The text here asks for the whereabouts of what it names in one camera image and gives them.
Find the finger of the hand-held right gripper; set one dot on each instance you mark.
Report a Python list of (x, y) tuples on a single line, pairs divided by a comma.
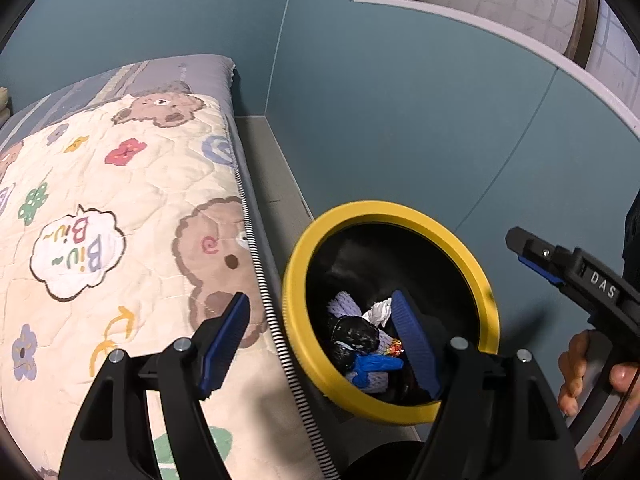
[(537, 265)]

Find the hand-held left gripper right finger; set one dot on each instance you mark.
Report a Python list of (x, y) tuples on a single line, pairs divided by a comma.
[(415, 345)]

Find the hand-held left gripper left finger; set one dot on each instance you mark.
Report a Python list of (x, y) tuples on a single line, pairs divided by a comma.
[(225, 345)]

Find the gold candy wrapper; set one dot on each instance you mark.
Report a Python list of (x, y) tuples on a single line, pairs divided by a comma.
[(395, 348)]

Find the blue rubber glove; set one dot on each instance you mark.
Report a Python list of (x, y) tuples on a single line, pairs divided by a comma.
[(372, 364)]

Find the white tissue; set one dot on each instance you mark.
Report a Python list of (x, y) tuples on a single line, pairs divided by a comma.
[(380, 310)]

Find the black plastic bag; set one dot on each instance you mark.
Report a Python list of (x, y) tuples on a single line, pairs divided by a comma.
[(355, 337)]

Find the black bin with yellow rim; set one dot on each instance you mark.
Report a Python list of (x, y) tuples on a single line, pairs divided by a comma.
[(380, 211)]

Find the person's right hand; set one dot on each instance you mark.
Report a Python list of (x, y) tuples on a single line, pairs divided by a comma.
[(580, 365)]

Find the bed with striped sheet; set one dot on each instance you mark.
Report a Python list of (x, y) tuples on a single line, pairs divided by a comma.
[(150, 72)]

